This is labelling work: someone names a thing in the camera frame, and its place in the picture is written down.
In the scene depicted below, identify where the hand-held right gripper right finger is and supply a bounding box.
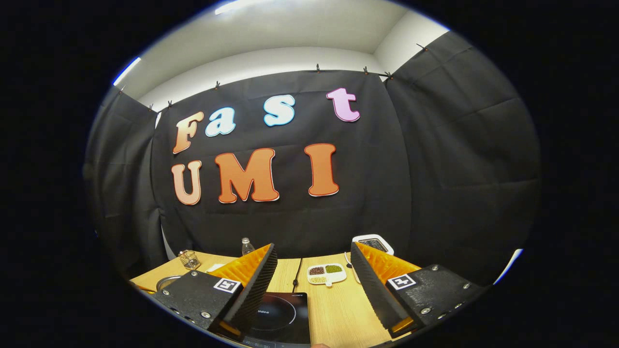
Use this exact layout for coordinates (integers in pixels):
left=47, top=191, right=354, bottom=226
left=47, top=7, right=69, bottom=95
left=350, top=242, right=486, bottom=339

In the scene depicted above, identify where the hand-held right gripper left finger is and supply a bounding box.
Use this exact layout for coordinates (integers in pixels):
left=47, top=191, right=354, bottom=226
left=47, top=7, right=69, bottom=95
left=150, top=243, right=279, bottom=340

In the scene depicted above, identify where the black induction cooktop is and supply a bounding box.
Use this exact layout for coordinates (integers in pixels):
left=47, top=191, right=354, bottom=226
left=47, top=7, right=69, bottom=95
left=241, top=292, right=311, bottom=347

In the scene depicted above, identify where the stainless steel pot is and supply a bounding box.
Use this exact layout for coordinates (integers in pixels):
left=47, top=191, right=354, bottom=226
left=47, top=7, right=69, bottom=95
left=155, top=275, right=185, bottom=292

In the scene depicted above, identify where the white spoon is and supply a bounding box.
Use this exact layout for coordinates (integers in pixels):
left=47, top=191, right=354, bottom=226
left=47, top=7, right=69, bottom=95
left=344, top=251, right=361, bottom=284

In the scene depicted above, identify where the white divided plate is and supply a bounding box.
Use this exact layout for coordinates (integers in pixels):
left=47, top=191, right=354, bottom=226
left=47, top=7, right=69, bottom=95
left=307, top=263, right=348, bottom=288

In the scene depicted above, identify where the white toaster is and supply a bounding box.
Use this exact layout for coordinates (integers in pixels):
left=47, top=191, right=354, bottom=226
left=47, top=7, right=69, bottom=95
left=352, top=234, right=395, bottom=256

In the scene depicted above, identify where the black backdrop cloth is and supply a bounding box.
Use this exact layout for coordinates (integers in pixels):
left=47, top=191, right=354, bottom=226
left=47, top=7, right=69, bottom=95
left=83, top=31, right=541, bottom=290

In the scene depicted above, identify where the ceiling light panel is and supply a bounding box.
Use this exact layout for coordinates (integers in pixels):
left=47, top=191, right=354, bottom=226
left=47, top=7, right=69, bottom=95
left=113, top=57, right=142, bottom=87

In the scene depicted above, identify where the wire mesh holder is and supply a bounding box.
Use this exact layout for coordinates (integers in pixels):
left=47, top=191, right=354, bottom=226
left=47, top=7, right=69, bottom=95
left=178, top=249, right=202, bottom=270

